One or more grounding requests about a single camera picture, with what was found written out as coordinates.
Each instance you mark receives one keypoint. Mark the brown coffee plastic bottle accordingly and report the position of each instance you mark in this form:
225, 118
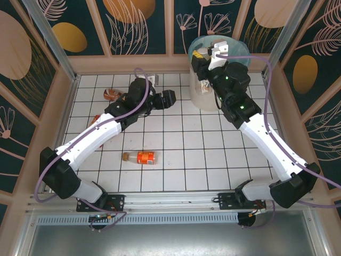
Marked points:
110, 94

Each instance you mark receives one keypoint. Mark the light blue bin liner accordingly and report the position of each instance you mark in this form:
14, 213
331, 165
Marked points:
239, 50

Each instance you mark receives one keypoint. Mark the white plastic waste bin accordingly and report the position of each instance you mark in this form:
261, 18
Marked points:
202, 102

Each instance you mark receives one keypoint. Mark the orange label brown cap bottle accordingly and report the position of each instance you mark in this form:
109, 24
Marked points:
144, 158

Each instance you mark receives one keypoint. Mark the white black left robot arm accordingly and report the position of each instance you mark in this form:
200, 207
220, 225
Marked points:
88, 133

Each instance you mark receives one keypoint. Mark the dark panel with flower outlines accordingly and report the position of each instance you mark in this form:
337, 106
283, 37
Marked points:
191, 24

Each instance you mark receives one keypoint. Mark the orange juice packet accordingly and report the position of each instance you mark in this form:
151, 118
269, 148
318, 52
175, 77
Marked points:
94, 120

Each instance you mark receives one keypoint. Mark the dark panel with leaf outlines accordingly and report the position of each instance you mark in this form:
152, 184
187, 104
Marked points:
128, 34

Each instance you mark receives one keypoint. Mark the dark panel with beige disc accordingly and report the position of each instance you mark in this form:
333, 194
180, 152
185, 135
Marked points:
266, 16

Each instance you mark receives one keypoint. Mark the dark panel with gold oval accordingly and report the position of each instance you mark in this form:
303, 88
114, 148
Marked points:
80, 26

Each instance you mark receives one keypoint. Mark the dark panel oval and fern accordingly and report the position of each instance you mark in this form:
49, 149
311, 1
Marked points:
319, 53

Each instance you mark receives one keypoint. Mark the dark panel with fern outlines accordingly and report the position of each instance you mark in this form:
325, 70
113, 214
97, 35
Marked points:
327, 138

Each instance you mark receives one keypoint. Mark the dark panel thin gold lines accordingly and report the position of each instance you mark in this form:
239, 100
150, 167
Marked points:
16, 48

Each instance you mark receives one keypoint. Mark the dark panel with flower stem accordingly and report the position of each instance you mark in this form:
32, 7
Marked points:
13, 138

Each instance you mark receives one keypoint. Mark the grey metal sheet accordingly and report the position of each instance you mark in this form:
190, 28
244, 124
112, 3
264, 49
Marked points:
170, 240

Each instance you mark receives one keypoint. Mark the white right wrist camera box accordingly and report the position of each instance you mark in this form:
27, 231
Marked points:
219, 49

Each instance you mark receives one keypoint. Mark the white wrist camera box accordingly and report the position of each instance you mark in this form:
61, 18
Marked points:
154, 79
219, 49

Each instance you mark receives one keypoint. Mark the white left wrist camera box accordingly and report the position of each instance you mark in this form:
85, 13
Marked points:
154, 79

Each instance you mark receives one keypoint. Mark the aluminium side rail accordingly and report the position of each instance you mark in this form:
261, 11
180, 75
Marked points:
274, 106
72, 93

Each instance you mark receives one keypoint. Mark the aluminium corner post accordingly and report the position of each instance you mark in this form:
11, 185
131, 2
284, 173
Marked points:
53, 42
285, 34

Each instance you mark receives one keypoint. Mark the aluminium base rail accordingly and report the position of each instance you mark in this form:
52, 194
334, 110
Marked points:
170, 201

